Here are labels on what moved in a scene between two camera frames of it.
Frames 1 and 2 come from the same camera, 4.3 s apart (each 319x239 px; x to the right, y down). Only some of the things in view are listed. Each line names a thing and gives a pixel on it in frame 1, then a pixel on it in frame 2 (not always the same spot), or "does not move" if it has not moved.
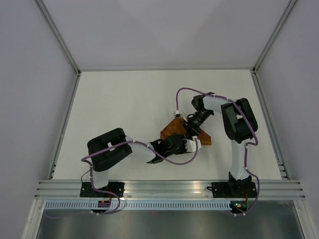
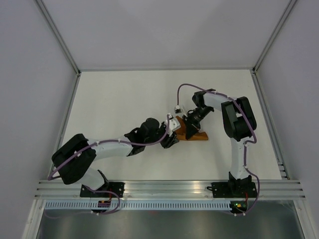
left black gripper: (184, 150) -> (169, 141)
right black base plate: (234, 189) does not move
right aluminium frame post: (257, 64) does not move
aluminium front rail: (171, 189) does not move
